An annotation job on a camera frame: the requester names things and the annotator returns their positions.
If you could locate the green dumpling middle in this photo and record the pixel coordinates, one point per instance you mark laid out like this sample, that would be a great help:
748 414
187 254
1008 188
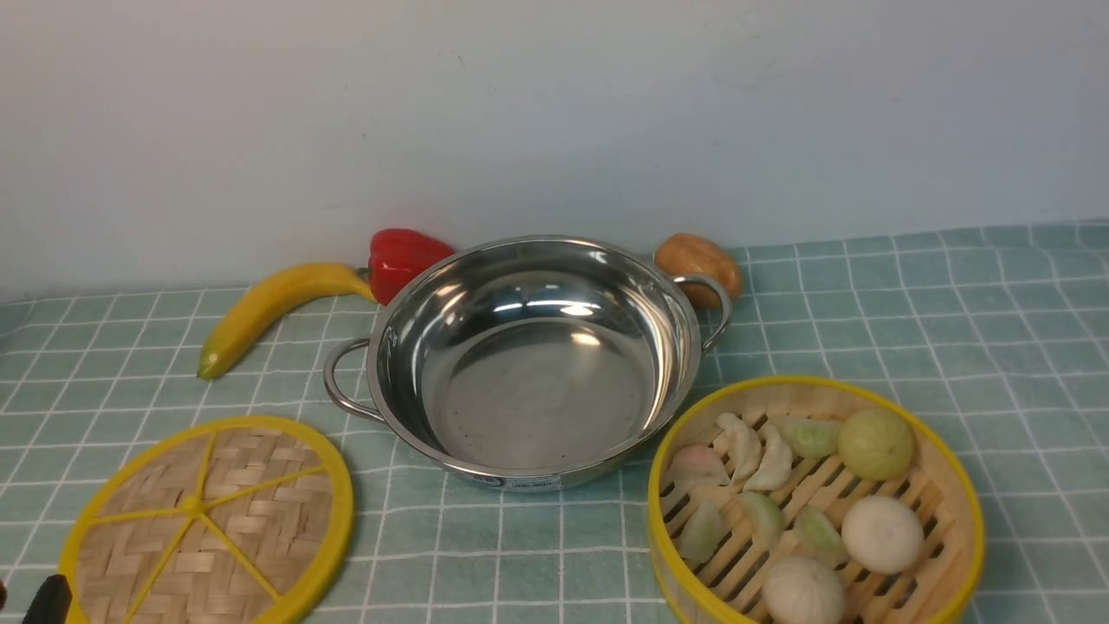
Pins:
766 518

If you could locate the green dumpling lower left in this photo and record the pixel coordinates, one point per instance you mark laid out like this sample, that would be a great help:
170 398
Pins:
700 536

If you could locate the brown potato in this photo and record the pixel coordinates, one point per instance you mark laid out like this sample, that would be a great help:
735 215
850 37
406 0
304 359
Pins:
684 253

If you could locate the yellow banana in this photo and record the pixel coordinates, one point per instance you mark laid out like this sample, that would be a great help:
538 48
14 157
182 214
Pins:
271 299

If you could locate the green round bun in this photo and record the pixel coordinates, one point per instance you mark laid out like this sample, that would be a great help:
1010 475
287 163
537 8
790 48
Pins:
876 444

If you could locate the white round bun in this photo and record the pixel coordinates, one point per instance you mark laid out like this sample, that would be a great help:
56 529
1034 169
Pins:
882 534
799 589

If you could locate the white round bun lower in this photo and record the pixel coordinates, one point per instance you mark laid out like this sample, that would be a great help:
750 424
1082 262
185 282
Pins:
799 589

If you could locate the green dumpling right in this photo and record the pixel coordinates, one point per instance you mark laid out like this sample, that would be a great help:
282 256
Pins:
819 538

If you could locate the white round bun upper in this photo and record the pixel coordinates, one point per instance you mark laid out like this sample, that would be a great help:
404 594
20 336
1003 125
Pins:
882 534

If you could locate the white dumpling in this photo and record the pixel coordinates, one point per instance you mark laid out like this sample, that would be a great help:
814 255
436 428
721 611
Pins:
776 462
745 445

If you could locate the stainless steel pot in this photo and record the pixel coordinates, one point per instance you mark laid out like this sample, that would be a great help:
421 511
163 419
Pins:
532 364

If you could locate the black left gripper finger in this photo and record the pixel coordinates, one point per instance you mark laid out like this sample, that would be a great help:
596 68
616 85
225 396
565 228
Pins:
51 603

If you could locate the white dumpling right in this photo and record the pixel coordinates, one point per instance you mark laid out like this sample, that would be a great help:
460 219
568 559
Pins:
776 462

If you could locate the green dumpling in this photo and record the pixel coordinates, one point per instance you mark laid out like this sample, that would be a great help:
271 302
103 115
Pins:
700 536
766 518
810 438
819 538

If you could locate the red bell pepper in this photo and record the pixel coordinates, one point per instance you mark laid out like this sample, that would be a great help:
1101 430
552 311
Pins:
397 256

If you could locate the pink dumpling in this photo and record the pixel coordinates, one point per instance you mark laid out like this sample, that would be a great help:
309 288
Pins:
698 464

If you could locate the green checkered tablecloth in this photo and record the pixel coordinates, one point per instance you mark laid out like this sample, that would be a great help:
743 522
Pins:
995 337

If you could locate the white dumpling left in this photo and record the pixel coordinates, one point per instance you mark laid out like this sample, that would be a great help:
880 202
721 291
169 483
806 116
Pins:
745 445

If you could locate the green dumpling top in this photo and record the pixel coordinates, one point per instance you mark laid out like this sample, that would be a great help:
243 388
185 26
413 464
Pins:
810 438

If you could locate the woven bamboo steamer lid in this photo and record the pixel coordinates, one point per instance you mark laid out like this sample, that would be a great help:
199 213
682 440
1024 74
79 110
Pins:
240 520

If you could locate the bamboo steamer basket yellow rim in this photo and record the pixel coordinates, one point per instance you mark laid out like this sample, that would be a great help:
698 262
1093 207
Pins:
728 588

